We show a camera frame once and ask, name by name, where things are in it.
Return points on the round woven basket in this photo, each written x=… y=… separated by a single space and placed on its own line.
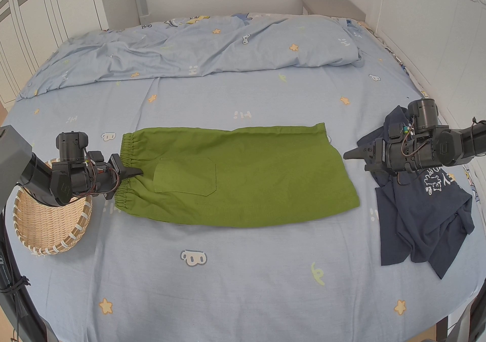
x=49 y=230

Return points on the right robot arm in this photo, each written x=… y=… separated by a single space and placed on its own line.
x=448 y=147

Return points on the pale blue quilt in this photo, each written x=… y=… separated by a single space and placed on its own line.
x=227 y=48

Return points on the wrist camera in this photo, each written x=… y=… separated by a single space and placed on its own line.
x=395 y=131
x=97 y=158

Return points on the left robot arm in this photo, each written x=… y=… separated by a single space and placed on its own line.
x=45 y=181

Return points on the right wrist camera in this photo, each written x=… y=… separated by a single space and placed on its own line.
x=395 y=131

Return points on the dark blue printed T-shirt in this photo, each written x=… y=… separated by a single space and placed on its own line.
x=417 y=226

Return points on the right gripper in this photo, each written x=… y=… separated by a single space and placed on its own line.
x=395 y=156

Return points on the grey bedside table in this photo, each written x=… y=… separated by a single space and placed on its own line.
x=330 y=4

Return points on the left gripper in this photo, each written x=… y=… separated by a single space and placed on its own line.
x=117 y=177

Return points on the green shorts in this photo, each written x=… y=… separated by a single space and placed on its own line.
x=265 y=181

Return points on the white wardrobe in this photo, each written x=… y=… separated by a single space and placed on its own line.
x=57 y=10

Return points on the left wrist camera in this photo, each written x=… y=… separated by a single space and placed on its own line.
x=97 y=158

